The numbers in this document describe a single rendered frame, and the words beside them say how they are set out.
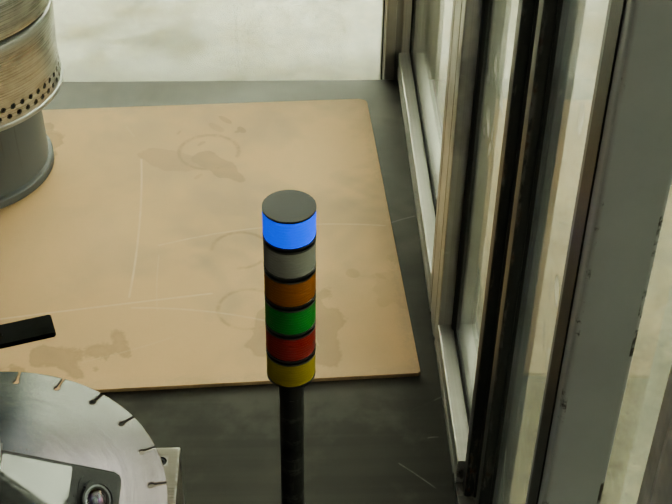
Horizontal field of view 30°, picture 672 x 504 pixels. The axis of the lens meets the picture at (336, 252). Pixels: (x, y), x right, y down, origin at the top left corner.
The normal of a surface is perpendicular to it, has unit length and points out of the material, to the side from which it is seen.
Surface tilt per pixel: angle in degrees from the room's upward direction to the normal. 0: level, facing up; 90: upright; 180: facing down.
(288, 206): 0
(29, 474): 49
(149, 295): 0
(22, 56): 90
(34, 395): 0
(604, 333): 90
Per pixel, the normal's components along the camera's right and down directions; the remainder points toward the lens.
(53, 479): 0.63, -0.25
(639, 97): 0.04, 0.63
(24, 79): 0.84, 0.35
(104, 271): 0.01, -0.78
